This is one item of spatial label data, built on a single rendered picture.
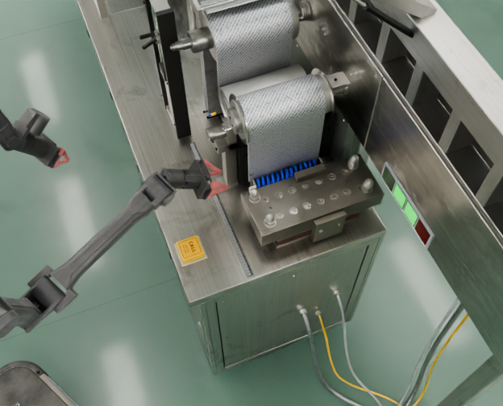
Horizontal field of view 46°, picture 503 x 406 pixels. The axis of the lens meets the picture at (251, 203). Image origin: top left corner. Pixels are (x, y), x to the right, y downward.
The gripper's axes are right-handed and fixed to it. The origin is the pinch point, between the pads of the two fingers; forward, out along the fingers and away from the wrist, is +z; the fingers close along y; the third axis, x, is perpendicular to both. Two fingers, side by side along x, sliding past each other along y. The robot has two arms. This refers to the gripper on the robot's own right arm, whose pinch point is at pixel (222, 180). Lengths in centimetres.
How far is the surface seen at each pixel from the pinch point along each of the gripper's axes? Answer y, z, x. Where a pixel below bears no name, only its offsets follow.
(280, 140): 0.4, 10.1, 18.3
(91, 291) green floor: -35, 6, -121
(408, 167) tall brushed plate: 29, 24, 40
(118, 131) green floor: -120, 38, -102
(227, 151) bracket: -7.0, 2.1, 5.1
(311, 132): 0.5, 19.3, 22.6
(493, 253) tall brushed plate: 61, 18, 49
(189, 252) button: 11.4, -6.0, -21.1
